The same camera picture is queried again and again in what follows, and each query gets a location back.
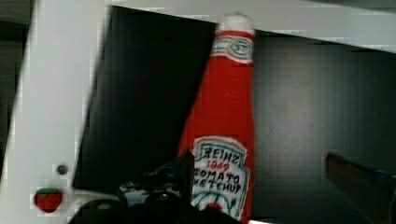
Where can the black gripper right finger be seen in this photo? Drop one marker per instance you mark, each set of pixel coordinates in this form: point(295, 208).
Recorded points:
point(370, 191)

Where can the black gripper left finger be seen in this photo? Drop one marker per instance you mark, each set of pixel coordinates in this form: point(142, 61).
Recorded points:
point(159, 197)

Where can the red felt ketchup bottle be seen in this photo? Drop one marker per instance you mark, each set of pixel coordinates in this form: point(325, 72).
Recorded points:
point(219, 131)

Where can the small red toy strawberry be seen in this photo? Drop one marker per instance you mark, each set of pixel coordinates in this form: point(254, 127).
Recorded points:
point(48, 199)

